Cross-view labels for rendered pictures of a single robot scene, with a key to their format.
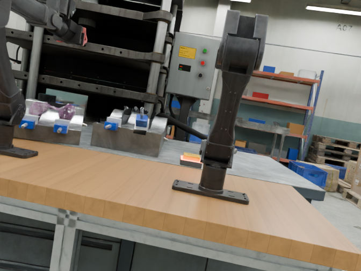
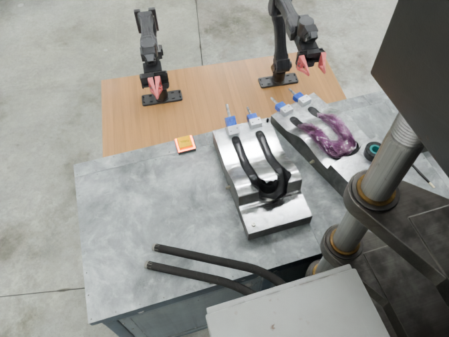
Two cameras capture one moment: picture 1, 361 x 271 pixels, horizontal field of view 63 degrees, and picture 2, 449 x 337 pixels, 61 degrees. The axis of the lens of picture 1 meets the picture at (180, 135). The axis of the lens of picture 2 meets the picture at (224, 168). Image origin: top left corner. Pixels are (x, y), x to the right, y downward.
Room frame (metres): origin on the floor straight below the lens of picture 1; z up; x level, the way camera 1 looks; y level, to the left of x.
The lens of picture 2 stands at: (2.18, -0.15, 2.19)
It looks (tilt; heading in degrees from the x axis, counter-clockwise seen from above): 56 degrees down; 166
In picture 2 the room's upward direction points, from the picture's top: 2 degrees counter-clockwise
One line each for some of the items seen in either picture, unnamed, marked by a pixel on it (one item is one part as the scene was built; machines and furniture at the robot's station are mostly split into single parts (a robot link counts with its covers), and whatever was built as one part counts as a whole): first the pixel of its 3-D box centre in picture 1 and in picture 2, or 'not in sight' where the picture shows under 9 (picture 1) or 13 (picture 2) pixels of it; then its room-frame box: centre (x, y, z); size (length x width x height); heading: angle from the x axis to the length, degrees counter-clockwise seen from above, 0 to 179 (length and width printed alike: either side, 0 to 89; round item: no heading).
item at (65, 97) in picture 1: (78, 105); not in sight; (2.15, 0.77, 0.87); 0.50 x 0.27 x 0.17; 1
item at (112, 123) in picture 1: (110, 126); (251, 117); (1.09, 0.26, 0.89); 0.13 x 0.05 x 0.05; 1
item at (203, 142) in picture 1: (216, 154); not in sight; (0.78, -0.10, 0.90); 0.09 x 0.06 x 0.06; 85
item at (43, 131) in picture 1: (51, 118); (329, 137); (1.27, 0.56, 0.86); 0.50 x 0.26 x 0.11; 18
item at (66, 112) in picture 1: (53, 108); (329, 131); (1.27, 0.55, 0.90); 0.26 x 0.18 x 0.08; 18
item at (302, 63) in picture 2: (78, 37); (308, 65); (1.16, 0.45, 1.19); 0.09 x 0.07 x 0.07; 175
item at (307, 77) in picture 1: (265, 113); not in sight; (7.10, -1.88, 1.14); 2.06 x 0.65 x 2.27; 80
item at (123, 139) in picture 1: (136, 128); (258, 171); (1.36, 0.21, 0.87); 0.50 x 0.26 x 0.14; 1
